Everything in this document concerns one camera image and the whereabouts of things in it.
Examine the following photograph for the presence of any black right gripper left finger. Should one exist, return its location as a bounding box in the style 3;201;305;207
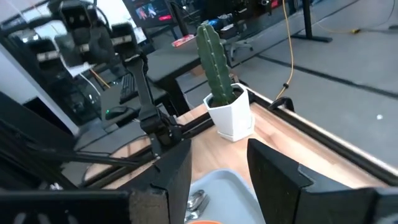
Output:
119;138;193;224

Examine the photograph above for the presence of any black desk leg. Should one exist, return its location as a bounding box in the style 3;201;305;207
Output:
291;0;334;44

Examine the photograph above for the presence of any metal spoon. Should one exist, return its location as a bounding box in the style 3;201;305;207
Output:
186;189;208;212

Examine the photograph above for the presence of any black keyboard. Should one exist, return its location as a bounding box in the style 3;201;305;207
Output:
119;72;140;105

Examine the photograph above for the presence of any white faceted plant pot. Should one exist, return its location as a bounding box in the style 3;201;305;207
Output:
202;82;256;143

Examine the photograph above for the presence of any black desk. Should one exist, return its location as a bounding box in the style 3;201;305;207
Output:
145;36;233;108

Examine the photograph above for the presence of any black computer mouse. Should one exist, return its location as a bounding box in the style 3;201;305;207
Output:
104;105;129;121

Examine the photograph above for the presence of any lit computer monitor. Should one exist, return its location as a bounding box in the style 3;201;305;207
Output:
122;0;175;29

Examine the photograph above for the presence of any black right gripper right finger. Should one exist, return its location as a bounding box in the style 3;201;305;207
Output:
247;138;314;224

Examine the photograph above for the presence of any grey office chair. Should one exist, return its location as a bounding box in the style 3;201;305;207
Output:
222;29;254;62

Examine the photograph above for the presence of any red flat packet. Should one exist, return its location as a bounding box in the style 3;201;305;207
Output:
171;33;196;48

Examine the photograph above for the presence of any green cactus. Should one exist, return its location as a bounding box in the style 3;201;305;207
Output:
195;23;238;107

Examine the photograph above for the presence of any grey rectangular tray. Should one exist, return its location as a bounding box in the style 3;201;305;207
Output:
185;169;266;224

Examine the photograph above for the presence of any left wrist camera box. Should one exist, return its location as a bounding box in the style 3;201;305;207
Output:
59;1;93;31

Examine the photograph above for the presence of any black table clamp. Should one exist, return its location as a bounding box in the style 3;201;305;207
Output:
268;96;295;113

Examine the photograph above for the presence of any yellow cable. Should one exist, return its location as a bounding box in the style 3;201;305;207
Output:
275;0;295;101

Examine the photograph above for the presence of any black rig frame strut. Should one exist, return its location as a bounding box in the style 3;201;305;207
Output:
0;146;156;175

